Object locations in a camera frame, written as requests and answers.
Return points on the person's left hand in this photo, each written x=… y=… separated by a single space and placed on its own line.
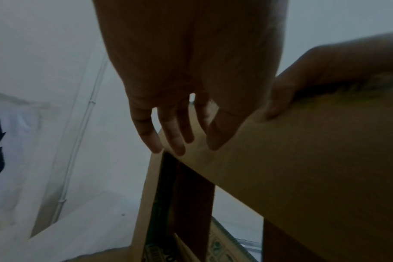
x=186 y=51

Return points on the person's right hand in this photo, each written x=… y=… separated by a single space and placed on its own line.
x=329 y=64

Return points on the large brown cardboard box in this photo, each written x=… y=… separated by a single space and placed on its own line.
x=300 y=163

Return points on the green printed cardboard box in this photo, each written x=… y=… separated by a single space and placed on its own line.
x=227 y=243

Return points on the white bag with recycling symbol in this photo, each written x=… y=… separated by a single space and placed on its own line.
x=12 y=158

